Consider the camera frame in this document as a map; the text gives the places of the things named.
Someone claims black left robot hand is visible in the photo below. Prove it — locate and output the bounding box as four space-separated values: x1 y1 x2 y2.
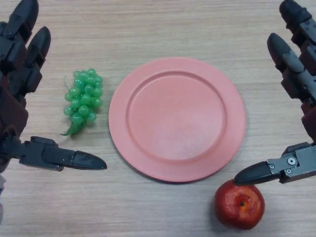
0 0 108 173

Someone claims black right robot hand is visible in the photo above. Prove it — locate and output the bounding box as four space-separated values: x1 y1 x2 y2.
233 0 316 186

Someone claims red apple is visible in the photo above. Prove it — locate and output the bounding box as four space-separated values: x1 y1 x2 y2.
213 179 266 223

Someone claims pink round plate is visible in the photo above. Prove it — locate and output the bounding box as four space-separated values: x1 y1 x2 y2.
108 57 247 184

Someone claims green grape bunch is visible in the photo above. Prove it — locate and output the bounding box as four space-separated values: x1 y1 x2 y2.
59 68 104 138

